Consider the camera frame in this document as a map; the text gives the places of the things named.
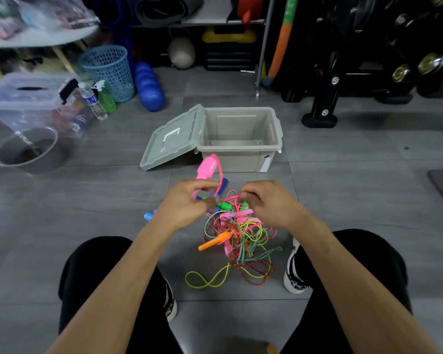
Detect grey metal bowl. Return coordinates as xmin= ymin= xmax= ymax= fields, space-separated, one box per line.
xmin=0 ymin=127 xmax=69 ymax=175

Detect clear plastic bag of items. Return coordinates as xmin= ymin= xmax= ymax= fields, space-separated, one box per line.
xmin=0 ymin=0 xmax=101 ymax=33

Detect red boxing glove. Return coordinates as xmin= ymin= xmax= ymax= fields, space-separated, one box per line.
xmin=237 ymin=0 xmax=263 ymax=25

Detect green spray bottle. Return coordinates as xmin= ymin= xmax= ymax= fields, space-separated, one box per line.
xmin=92 ymin=80 xmax=117 ymax=114

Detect orange and green foam stick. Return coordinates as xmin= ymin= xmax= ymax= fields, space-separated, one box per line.
xmin=262 ymin=0 xmax=300 ymax=87

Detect white shoe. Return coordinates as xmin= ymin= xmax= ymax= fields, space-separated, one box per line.
xmin=162 ymin=276 xmax=178 ymax=323
xmin=283 ymin=237 xmax=313 ymax=295

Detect person's left hand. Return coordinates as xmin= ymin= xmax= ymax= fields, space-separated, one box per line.
xmin=153 ymin=179 xmax=221 ymax=233

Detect rolled grey yoga mat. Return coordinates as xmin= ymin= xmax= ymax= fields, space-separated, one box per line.
xmin=134 ymin=0 xmax=204 ymax=29

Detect grey plastic storage box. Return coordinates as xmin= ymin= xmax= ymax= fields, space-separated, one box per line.
xmin=196 ymin=106 xmax=284 ymax=173

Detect person's leg black trousers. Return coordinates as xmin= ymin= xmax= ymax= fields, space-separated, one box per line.
xmin=58 ymin=236 xmax=185 ymax=354
xmin=280 ymin=229 xmax=414 ymax=354

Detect grey-green box lid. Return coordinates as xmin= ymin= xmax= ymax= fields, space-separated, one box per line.
xmin=139 ymin=103 xmax=207 ymax=172

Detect white left shoe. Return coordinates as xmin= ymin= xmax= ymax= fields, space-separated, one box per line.
xmin=162 ymin=276 xmax=178 ymax=323

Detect person's right forearm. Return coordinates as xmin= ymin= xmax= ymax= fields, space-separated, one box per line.
xmin=295 ymin=217 xmax=443 ymax=354

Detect black dumbbell rack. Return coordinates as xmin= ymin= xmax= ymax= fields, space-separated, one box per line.
xmin=273 ymin=0 xmax=443 ymax=129

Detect hot pink skipping rope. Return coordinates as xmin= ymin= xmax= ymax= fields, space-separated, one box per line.
xmin=191 ymin=153 xmax=266 ymax=240

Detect light blue mesh basket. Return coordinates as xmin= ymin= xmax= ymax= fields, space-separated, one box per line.
xmin=78 ymin=45 xmax=136 ymax=104

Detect person's right hand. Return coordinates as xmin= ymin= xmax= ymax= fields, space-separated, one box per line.
xmin=240 ymin=180 xmax=311 ymax=231

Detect person's left leg black trousers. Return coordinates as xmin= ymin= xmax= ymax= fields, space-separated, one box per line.
xmin=58 ymin=236 xmax=185 ymax=354

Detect person's left forearm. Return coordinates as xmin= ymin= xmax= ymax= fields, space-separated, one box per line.
xmin=46 ymin=224 xmax=178 ymax=354

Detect beige exercise ball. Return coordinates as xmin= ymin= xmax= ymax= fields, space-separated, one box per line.
xmin=168 ymin=36 xmax=196 ymax=70

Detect person's right leg black trousers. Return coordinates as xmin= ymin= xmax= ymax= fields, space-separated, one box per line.
xmin=280 ymin=229 xmax=414 ymax=354

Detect clear water bottle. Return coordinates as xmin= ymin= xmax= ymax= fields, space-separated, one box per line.
xmin=77 ymin=83 xmax=108 ymax=121

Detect black dumbbell gold end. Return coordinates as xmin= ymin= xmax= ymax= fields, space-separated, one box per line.
xmin=392 ymin=64 xmax=411 ymax=84
xmin=417 ymin=52 xmax=443 ymax=75

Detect white right shoe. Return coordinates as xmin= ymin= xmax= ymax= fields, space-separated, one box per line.
xmin=283 ymin=237 xmax=313 ymax=295

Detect clear plastic lidded bin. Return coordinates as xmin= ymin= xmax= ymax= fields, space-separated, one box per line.
xmin=0 ymin=72 xmax=95 ymax=139

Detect pile of colourful jump ropes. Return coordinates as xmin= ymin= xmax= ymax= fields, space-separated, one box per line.
xmin=184 ymin=177 xmax=283 ymax=290

